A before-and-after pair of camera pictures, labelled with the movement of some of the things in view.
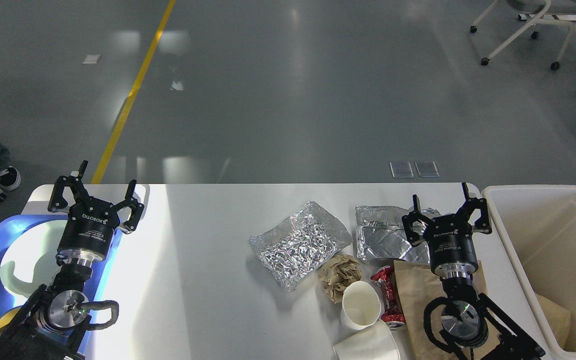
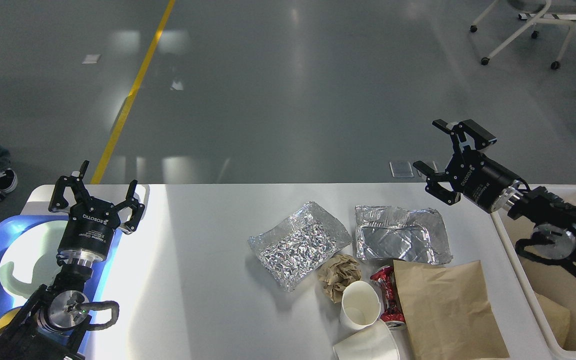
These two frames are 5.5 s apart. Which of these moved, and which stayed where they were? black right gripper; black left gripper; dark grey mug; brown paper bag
Moved: black right gripper
Stayed: brown paper bag; dark grey mug; black left gripper
